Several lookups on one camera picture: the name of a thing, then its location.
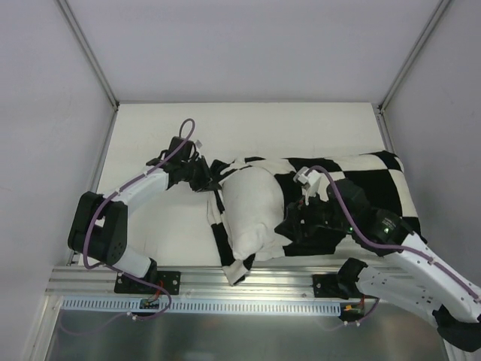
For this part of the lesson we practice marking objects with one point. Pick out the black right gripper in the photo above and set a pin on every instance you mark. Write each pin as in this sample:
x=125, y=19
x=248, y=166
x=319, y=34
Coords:
x=294, y=220

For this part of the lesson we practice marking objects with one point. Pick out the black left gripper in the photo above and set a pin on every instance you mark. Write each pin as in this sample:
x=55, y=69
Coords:
x=203, y=174

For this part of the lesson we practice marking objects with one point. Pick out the white pillow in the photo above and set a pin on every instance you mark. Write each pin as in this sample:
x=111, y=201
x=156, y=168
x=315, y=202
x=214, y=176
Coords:
x=254, y=206

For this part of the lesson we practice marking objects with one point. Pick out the black white checkered pillowcase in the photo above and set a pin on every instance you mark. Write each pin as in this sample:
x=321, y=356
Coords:
x=376, y=166

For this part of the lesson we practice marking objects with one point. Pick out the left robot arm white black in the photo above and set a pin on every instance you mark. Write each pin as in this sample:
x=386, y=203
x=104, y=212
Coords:
x=100, y=226

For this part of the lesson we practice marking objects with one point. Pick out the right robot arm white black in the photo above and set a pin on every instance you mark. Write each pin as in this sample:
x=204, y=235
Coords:
x=433, y=290

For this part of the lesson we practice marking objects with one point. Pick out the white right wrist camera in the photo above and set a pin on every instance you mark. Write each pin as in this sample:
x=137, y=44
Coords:
x=309, y=180

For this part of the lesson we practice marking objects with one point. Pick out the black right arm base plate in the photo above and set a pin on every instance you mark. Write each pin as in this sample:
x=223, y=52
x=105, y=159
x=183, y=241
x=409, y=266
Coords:
x=336, y=286

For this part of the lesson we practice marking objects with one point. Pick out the aluminium mounting rail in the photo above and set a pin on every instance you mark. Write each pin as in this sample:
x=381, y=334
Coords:
x=261, y=283

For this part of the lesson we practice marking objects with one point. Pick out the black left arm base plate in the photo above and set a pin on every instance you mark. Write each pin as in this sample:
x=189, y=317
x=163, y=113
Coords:
x=168, y=280

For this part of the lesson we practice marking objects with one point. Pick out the white slotted cable duct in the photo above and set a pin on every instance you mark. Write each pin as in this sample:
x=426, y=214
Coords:
x=202, y=306

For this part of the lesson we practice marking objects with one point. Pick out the aluminium frame post left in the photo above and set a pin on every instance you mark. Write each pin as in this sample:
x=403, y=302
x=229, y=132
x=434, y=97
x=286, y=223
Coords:
x=76, y=29

